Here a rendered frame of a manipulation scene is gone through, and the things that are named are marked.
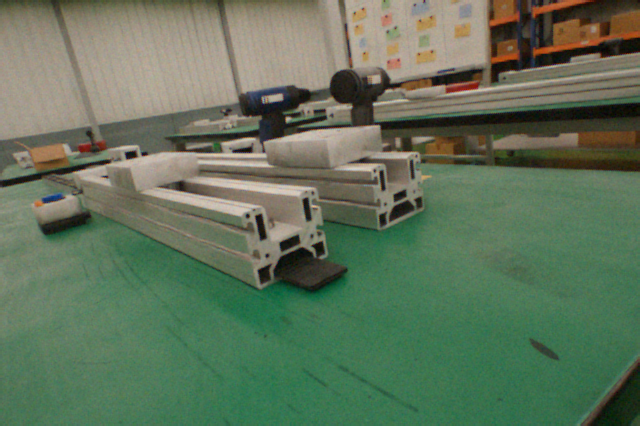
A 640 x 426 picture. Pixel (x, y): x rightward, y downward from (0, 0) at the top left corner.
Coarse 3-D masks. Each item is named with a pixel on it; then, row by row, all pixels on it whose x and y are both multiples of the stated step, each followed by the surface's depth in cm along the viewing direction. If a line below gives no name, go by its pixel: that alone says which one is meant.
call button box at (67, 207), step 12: (48, 204) 85; (60, 204) 86; (72, 204) 87; (36, 216) 85; (48, 216) 85; (60, 216) 86; (72, 216) 87; (84, 216) 91; (48, 228) 85; (60, 228) 86
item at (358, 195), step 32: (224, 160) 86; (256, 160) 86; (384, 160) 59; (416, 160) 57; (320, 192) 61; (352, 192) 55; (384, 192) 53; (416, 192) 58; (352, 224) 57; (384, 224) 55
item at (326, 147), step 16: (336, 128) 68; (352, 128) 63; (368, 128) 60; (272, 144) 65; (288, 144) 62; (304, 144) 59; (320, 144) 56; (336, 144) 56; (352, 144) 58; (368, 144) 60; (272, 160) 67; (288, 160) 63; (304, 160) 60; (320, 160) 57; (336, 160) 57; (352, 160) 59
